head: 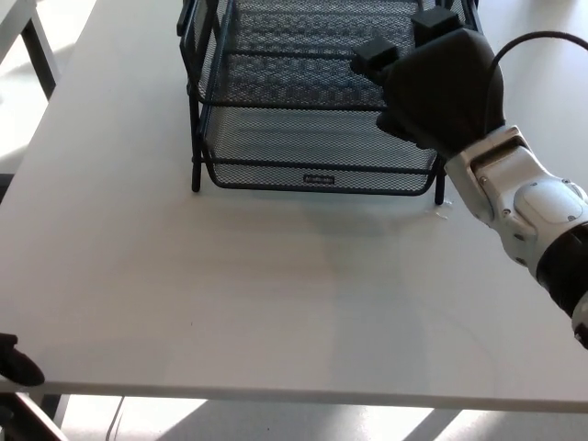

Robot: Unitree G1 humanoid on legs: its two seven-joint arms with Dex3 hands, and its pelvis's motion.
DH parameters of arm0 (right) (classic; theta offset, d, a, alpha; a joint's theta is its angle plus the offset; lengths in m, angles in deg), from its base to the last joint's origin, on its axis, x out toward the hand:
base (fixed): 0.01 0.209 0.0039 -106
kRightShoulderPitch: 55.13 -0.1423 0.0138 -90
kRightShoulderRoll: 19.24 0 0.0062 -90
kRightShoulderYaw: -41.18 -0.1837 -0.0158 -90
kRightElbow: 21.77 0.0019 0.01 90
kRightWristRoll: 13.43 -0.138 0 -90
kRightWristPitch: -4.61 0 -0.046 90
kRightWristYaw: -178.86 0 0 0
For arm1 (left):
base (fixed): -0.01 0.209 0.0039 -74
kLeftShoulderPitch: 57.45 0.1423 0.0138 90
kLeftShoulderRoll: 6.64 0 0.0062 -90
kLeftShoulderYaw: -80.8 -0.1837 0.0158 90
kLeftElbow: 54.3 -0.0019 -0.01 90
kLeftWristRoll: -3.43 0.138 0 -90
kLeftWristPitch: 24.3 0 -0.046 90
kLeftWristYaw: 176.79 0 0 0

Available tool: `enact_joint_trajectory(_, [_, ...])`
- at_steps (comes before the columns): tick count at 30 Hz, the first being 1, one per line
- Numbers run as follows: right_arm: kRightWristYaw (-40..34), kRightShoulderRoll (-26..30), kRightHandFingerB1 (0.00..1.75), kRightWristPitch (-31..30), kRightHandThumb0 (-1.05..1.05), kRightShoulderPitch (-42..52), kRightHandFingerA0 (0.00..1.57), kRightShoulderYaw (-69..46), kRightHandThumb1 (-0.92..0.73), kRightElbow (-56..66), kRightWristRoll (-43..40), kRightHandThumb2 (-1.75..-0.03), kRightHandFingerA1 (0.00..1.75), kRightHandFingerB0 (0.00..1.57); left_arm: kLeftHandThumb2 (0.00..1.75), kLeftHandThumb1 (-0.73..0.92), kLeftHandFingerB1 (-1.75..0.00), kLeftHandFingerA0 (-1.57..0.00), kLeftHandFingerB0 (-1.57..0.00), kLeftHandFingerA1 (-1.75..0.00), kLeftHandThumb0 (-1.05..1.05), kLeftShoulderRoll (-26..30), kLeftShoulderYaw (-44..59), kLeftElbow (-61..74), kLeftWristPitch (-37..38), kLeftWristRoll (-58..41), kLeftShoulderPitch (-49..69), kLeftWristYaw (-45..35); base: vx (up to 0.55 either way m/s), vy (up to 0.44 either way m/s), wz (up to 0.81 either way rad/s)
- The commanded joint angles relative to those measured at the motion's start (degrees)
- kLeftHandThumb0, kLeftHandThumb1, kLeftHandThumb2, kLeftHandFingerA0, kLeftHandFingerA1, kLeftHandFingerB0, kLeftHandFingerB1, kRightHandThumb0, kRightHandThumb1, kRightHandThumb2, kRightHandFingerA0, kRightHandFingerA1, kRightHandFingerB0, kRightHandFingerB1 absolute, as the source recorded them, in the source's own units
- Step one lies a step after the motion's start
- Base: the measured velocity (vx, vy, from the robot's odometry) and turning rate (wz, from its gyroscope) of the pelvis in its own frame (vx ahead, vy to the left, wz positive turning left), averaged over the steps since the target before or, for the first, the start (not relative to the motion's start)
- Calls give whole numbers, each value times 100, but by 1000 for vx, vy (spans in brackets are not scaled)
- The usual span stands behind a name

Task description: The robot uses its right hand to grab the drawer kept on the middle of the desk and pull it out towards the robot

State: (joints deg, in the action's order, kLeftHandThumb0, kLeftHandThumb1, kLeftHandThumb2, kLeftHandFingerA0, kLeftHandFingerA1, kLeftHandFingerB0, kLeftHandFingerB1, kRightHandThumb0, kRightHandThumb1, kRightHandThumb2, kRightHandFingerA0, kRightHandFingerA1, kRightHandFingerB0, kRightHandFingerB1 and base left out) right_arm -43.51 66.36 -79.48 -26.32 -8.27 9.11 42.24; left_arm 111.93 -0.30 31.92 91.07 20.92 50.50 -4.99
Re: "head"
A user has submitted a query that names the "clear tape piece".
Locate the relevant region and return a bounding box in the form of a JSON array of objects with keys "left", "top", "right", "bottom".
[{"left": 428, "top": 198, "right": 455, "bottom": 221}]

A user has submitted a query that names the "black mesh drawer tray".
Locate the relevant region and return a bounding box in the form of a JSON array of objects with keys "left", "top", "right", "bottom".
[{"left": 196, "top": 0, "right": 443, "bottom": 111}]

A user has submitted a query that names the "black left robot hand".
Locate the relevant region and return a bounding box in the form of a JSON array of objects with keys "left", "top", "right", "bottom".
[{"left": 0, "top": 334, "right": 46, "bottom": 387}]

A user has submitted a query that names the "grey desk leg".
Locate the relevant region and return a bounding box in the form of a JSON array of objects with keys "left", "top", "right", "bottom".
[{"left": 40, "top": 393, "right": 71, "bottom": 423}]

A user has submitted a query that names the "black mesh tray with label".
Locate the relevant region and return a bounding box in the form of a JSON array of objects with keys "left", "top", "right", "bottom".
[{"left": 200, "top": 102, "right": 441, "bottom": 198}]

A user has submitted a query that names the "white side table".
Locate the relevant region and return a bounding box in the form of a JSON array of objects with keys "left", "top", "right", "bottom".
[{"left": 0, "top": 0, "right": 62, "bottom": 101}]

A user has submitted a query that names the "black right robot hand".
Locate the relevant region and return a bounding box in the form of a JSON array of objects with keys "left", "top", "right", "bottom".
[{"left": 349, "top": 9, "right": 508, "bottom": 160}]

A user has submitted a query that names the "black metal tray rack frame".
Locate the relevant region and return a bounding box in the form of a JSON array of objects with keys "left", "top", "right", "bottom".
[{"left": 175, "top": 0, "right": 481, "bottom": 206}]

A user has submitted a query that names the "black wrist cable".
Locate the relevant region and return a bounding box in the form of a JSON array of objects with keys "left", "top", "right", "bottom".
[{"left": 490, "top": 29, "right": 588, "bottom": 71}]

